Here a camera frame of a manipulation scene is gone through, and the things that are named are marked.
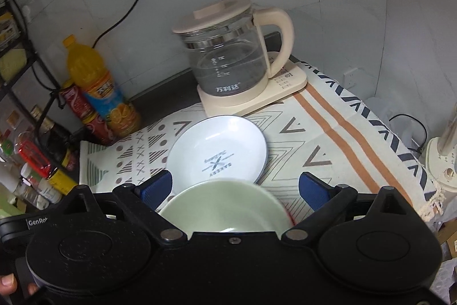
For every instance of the cream ceramic bowl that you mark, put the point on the cream ceramic bowl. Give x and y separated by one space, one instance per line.
225 208

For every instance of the cream kettle base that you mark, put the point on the cream kettle base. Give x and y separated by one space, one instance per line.
250 97

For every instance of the white-capped seasoning jar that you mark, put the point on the white-capped seasoning jar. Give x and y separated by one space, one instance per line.
46 190

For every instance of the yellow packet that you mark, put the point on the yellow packet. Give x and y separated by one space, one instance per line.
12 62

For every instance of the yellow printed box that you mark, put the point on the yellow printed box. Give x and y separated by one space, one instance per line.
7 29

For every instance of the white wall socket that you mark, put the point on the white wall socket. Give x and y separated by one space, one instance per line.
351 77

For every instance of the small white printed plate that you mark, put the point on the small white printed plate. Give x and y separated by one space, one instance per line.
217 147

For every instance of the orange juice bottle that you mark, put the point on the orange juice bottle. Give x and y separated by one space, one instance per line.
103 90

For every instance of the glass electric kettle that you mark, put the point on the glass electric kettle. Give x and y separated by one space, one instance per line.
228 51

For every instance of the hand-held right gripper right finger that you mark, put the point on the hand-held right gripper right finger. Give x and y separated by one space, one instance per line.
314 190

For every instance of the red soda can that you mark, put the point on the red soda can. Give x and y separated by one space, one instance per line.
73 100
98 130

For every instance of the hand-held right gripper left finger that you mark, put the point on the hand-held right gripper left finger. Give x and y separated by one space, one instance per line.
157 190

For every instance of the black metal shelf rack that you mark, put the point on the black metal shelf rack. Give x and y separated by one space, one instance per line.
26 40

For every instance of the patterned fringed table cloth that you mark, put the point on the patterned fringed table cloth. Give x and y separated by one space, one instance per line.
321 133

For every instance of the white appliance base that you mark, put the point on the white appliance base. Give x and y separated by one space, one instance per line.
442 164

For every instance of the person's left hand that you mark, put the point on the person's left hand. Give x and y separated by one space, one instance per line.
7 285

